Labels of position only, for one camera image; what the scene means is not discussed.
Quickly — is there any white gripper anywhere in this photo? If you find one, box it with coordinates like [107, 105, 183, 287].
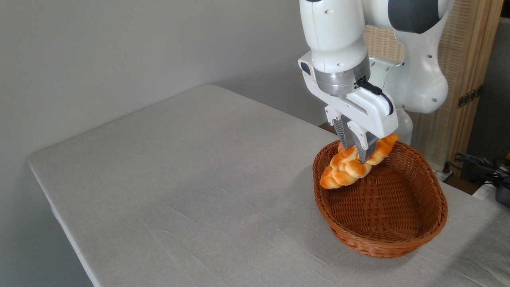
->
[298, 52, 399, 163]

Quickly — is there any long braided bread loaf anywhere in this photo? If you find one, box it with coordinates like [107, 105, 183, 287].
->
[320, 134, 400, 190]

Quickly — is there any round knotted bread roll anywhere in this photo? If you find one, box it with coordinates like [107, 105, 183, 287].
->
[337, 140, 356, 159]

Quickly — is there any brown oval wicker basket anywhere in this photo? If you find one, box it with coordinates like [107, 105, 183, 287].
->
[312, 138, 448, 259]

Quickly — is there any white power strip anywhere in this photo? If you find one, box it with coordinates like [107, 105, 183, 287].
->
[433, 169, 455, 183]

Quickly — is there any metal screen hinge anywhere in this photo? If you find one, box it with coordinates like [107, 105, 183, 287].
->
[457, 86, 483, 109]

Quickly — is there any grey tablecloth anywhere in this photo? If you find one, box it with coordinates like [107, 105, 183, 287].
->
[27, 84, 510, 287]

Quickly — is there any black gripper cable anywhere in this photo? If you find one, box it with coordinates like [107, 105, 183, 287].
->
[356, 79, 394, 116]

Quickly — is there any black cable bundle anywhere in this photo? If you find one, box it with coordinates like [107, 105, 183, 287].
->
[442, 153, 510, 189]

